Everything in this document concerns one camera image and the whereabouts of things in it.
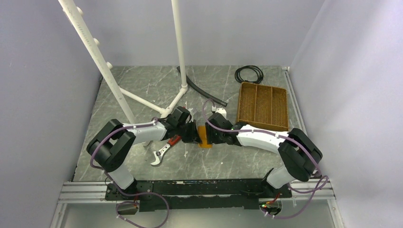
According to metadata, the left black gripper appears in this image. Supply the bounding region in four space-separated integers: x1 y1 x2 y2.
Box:
177 119 202 144

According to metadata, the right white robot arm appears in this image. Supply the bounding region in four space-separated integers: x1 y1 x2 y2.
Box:
205 112 323 197

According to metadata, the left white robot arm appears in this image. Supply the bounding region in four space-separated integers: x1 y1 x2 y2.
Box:
86 106 201 200

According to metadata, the brown woven divided tray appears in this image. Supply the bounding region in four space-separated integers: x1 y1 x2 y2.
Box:
236 82 289 132

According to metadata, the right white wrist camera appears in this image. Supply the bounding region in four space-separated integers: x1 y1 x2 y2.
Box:
211 106 227 118

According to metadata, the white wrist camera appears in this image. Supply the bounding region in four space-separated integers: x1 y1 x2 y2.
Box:
211 106 227 118
188 108 198 118

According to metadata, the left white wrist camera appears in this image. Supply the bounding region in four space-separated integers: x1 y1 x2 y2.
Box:
188 108 198 118

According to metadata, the red handled adjustable wrench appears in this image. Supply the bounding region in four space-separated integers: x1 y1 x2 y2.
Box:
150 135 181 166

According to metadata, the black rubber hose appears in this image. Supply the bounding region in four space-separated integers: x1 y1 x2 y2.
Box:
176 66 228 108

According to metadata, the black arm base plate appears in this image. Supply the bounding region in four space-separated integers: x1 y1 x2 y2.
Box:
105 179 292 212

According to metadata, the coiled black cable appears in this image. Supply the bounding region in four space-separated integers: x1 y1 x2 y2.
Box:
234 65 264 85

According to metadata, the aluminium extrusion rail frame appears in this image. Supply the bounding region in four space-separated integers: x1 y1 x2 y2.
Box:
50 66 345 228

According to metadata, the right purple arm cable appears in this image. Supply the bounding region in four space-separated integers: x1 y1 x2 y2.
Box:
201 99 330 220

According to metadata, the white PVC pipe frame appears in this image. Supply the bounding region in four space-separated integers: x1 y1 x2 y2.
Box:
59 0 188 124

